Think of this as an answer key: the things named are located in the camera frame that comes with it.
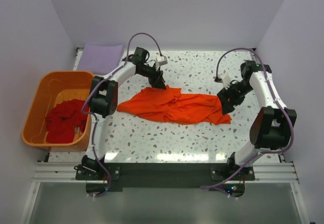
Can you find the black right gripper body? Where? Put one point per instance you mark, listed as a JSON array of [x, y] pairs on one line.
[[228, 96]]

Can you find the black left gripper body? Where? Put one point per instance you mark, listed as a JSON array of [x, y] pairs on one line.
[[156, 77]]

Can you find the orange t-shirt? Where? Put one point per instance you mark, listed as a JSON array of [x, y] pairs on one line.
[[173, 106]]

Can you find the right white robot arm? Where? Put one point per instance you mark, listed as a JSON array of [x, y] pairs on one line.
[[272, 128]]

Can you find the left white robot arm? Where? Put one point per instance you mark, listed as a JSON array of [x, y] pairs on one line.
[[103, 100]]

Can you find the folded lavender t-shirt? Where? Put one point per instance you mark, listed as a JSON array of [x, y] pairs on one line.
[[100, 59]]

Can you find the orange plastic basket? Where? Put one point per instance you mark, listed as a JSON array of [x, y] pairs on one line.
[[53, 89]]

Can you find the red t-shirt in basket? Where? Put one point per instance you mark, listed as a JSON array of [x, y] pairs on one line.
[[63, 119]]

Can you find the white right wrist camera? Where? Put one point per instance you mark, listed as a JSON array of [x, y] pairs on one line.
[[226, 80]]

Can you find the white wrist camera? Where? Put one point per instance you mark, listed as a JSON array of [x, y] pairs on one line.
[[160, 61], [226, 80]]

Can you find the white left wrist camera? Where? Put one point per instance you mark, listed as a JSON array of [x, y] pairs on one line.
[[160, 61]]

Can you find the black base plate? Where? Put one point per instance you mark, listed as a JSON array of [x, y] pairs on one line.
[[115, 177]]

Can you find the aluminium front rail frame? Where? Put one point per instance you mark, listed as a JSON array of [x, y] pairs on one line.
[[61, 172]]

